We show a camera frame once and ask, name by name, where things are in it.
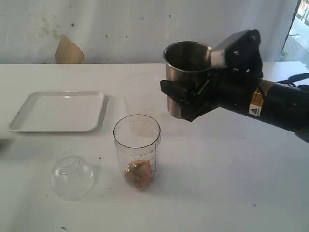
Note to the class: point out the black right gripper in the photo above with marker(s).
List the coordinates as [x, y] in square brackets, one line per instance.
[233, 86]

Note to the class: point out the stainless steel cup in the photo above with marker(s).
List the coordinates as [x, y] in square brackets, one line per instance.
[188, 61]

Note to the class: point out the wooden pieces and coin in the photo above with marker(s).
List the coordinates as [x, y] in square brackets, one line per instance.
[139, 174]

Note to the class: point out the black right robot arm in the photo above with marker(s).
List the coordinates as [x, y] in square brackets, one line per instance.
[284, 104]

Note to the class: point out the clear measuring cup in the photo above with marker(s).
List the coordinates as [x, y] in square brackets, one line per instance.
[130, 147]

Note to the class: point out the clear plastic dome lid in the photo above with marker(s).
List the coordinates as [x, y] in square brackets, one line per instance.
[72, 177]

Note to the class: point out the frosted translucent plastic cup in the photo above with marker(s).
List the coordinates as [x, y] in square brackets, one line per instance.
[142, 101]

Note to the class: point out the white rectangular plastic tray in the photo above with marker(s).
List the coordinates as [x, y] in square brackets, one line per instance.
[59, 111]

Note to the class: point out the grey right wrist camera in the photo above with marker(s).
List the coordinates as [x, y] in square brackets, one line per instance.
[230, 52]

